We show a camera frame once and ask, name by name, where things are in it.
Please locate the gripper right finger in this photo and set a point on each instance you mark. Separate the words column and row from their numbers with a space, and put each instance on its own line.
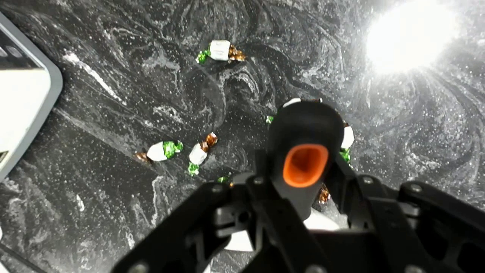
column 435, row 227

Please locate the white and grey appliance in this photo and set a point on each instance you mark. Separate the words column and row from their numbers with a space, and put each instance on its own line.
column 22, row 102

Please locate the green white brown wrapped sweet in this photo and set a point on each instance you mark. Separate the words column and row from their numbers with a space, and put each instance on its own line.
column 348, row 137
column 222, row 178
column 158, row 151
column 324, row 194
column 219, row 50
column 291, row 101
column 197, row 154

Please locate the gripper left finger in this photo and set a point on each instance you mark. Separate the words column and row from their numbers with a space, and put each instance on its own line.
column 182, row 223

